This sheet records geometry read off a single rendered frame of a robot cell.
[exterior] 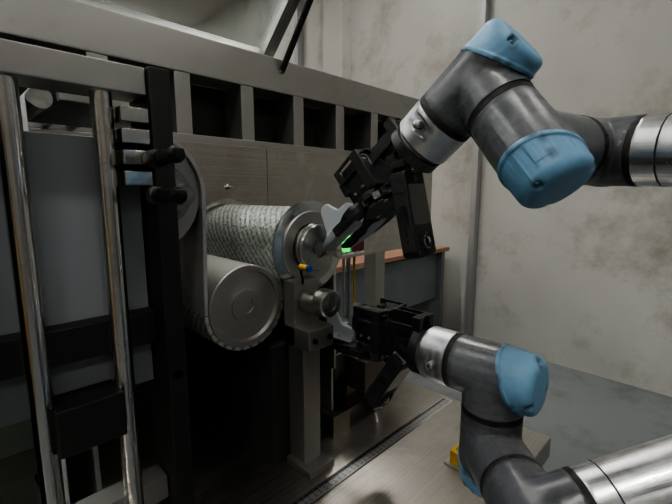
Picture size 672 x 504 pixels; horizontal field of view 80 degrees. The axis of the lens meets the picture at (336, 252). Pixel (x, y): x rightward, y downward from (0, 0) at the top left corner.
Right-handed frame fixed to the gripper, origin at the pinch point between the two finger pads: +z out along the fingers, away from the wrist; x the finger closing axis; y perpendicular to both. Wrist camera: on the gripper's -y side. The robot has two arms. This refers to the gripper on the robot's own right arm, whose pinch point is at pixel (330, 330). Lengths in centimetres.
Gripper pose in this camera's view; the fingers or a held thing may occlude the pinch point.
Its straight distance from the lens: 73.2
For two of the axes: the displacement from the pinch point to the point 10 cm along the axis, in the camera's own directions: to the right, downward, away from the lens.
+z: -7.1, -1.1, 7.0
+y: 0.0, -9.9, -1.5
